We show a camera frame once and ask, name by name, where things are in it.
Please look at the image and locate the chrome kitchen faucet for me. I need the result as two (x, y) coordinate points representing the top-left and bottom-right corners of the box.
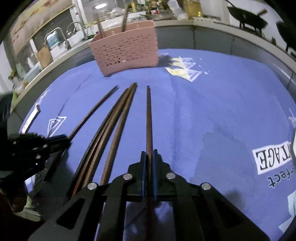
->
(44, 27), (71, 50)

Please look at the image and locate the white card on cloth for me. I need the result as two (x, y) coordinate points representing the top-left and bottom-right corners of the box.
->
(21, 105), (41, 134)

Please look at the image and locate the wooden cutting board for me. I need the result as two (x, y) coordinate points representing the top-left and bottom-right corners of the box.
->
(37, 46), (53, 69)

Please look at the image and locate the blue printed tablecloth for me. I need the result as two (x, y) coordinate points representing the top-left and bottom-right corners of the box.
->
(26, 49), (295, 240)

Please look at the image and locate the pink plastic utensil basket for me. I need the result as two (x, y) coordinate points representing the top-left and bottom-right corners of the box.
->
(89, 20), (159, 76)

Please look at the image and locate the fruit pattern roller blind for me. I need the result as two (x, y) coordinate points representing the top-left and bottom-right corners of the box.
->
(10, 0), (74, 54)

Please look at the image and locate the white plastic jug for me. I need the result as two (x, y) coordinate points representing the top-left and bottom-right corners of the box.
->
(168, 0), (188, 21)

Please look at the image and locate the yellow cooking oil bottle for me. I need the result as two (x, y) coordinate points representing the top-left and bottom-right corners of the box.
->
(183, 0), (202, 19)

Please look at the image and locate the black wok with handle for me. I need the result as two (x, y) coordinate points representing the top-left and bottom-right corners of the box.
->
(226, 1), (268, 31)

